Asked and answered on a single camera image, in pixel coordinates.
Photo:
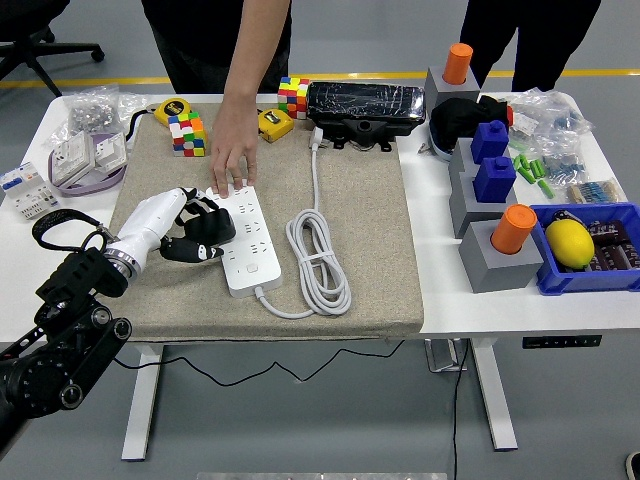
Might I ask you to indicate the scrambled colourful puzzle cube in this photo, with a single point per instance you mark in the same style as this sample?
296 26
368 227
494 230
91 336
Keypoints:
294 97
189 135

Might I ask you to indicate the white wall switch panel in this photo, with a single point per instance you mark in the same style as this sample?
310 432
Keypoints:
72 157

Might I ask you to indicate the blue peg block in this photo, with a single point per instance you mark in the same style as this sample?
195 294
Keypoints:
490 140
494 180

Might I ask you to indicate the black desk control panel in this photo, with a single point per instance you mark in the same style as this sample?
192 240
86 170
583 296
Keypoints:
560 341

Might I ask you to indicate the white table leg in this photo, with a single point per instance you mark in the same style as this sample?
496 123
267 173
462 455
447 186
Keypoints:
492 400
142 405

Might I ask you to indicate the grey block with hole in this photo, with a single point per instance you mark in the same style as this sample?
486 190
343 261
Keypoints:
500 275
462 205
440 87
461 157

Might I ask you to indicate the white blue rimmed object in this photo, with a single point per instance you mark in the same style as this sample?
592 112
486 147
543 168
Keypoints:
442 149

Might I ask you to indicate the bag of blue components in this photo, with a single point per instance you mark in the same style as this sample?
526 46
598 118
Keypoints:
562 165

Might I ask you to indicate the white wall socket panel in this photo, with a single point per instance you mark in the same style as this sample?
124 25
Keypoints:
109 150

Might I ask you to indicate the orange cylinder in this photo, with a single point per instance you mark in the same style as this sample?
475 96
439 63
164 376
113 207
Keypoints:
512 227
459 62

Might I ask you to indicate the white power strip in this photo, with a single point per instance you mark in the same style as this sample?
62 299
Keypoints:
250 260

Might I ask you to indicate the black cloth bundle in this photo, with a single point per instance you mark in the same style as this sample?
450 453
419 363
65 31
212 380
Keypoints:
455 117

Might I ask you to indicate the person's forearm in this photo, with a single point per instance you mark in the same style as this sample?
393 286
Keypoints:
257 50

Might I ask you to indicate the blue plastic bin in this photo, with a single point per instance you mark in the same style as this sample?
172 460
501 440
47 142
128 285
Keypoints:
575 282

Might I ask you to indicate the person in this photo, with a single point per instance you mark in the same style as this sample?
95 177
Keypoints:
200 30

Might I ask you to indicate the bag of striped resistors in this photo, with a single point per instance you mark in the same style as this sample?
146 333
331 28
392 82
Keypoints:
595 191

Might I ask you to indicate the black plug adapter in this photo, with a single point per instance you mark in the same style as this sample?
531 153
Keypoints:
212 225

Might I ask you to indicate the white circuit breaker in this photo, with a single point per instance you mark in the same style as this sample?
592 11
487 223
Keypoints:
25 192

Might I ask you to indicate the purple plastic tray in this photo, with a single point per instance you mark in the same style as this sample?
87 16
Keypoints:
90 189

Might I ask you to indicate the small black white object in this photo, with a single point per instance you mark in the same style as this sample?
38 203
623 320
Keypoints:
562 216

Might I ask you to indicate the yellow lemon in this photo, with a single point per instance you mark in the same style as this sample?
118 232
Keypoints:
570 242

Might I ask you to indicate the round yellow tape measure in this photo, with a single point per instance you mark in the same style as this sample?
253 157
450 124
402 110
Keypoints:
172 109

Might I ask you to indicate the clear bag of screws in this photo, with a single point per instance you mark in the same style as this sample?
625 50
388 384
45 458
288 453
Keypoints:
90 115

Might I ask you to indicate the black film-wrapped device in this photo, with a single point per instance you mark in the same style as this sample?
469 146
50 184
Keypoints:
365 102

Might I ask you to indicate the silver under-table bracket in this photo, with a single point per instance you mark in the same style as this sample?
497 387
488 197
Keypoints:
442 356

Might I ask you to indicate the black office chair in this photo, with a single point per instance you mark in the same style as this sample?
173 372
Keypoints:
20 15

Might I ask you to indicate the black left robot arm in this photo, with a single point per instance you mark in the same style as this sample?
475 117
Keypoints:
55 350

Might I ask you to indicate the dark shoe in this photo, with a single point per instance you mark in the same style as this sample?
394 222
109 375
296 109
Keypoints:
634 465

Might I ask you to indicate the grey-brown mat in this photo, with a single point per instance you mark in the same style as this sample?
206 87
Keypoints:
350 225

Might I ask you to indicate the clear bag of parts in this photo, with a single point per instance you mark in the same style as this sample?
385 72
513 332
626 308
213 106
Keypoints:
555 112

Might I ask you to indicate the green plastic wall anchor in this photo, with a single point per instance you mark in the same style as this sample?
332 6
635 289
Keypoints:
526 175
520 163
537 168
546 189

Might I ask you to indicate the squarish yellow tape measure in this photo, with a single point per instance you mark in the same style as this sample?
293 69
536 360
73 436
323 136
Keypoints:
277 125

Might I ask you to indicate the brown capacitor pile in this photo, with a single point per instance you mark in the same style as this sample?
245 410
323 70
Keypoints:
617 245

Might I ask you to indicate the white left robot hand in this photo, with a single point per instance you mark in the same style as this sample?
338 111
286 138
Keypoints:
147 222

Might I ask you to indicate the small white bagged box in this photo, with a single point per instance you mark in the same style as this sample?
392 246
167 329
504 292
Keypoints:
522 124

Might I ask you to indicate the empty clear plastic bag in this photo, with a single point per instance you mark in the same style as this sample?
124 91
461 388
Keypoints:
131 102

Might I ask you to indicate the person's hand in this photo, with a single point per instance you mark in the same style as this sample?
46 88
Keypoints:
234 145

